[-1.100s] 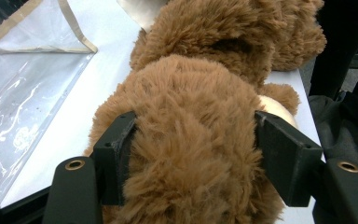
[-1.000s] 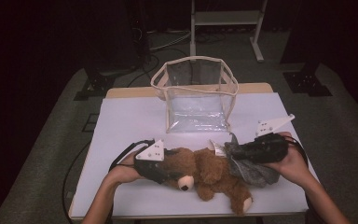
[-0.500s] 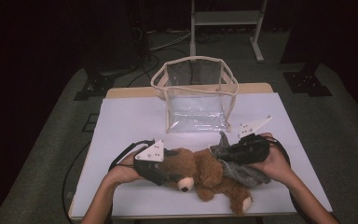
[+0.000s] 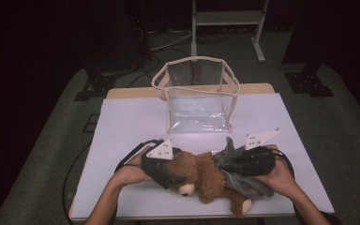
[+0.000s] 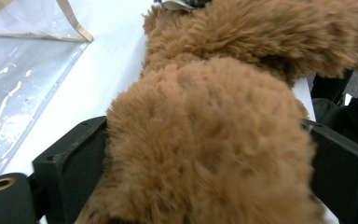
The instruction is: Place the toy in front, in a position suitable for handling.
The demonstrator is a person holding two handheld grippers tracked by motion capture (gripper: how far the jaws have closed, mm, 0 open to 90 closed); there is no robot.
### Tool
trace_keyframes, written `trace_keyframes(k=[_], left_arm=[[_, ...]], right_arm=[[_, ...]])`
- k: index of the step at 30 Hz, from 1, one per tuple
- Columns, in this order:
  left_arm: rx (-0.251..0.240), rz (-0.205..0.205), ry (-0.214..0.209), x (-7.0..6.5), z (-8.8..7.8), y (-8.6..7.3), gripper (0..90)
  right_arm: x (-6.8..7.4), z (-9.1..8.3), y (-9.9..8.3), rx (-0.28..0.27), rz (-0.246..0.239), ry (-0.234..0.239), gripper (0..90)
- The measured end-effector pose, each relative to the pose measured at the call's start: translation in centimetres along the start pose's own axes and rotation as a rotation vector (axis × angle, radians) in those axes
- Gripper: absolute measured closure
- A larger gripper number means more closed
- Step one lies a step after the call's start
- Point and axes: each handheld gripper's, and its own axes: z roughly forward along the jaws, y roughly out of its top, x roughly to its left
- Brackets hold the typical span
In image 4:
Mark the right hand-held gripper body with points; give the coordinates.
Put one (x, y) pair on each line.
(259, 162)

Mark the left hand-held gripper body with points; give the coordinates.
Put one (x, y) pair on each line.
(159, 151)

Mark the grey fluffy cloth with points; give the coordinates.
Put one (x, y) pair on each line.
(247, 186)

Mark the brown teddy bear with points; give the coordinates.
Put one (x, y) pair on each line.
(206, 178)

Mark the transparent bag with beige trim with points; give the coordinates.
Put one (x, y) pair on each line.
(197, 109)

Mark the person's right hand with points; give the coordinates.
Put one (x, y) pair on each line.
(279, 182)

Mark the person's left hand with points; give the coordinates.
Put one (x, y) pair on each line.
(129, 175)

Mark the white table sheet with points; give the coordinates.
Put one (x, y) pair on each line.
(131, 118)

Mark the wooden table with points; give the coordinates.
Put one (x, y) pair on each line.
(128, 92)

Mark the black floor socket plate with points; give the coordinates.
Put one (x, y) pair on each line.
(90, 125)

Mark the black stand base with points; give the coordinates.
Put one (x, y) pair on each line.
(306, 82)
(98, 84)

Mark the white metal stand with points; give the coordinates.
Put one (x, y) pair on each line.
(228, 18)

